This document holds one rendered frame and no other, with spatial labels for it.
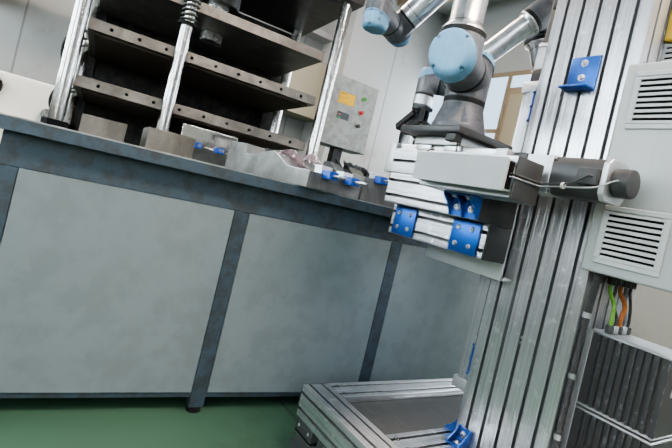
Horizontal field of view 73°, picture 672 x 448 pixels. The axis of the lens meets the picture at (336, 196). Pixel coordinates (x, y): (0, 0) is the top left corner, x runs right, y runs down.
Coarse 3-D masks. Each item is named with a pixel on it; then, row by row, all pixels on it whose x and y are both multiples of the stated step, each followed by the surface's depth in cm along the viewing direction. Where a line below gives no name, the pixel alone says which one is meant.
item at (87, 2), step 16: (80, 0) 184; (96, 0) 245; (80, 16) 185; (96, 16) 247; (80, 32) 186; (336, 32) 241; (64, 48) 185; (80, 48) 188; (336, 48) 240; (64, 64) 184; (80, 64) 245; (336, 64) 241; (64, 80) 185; (288, 80) 301; (64, 96) 186; (320, 96) 241; (48, 112) 185; (64, 112) 187; (320, 112) 240; (272, 128) 300; (320, 128) 240
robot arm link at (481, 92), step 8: (488, 56) 123; (488, 64) 123; (488, 72) 123; (480, 80) 119; (488, 80) 124; (448, 88) 126; (472, 88) 121; (480, 88) 123; (488, 88) 125; (472, 96) 122; (480, 96) 123
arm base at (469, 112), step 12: (456, 96) 124; (444, 108) 125; (456, 108) 123; (468, 108) 122; (480, 108) 124; (444, 120) 123; (456, 120) 122; (468, 120) 121; (480, 120) 123; (480, 132) 123
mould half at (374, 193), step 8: (336, 168) 193; (352, 168) 202; (360, 176) 173; (368, 184) 171; (376, 184) 173; (360, 192) 170; (368, 192) 171; (376, 192) 173; (384, 192) 175; (368, 200) 172; (376, 200) 173
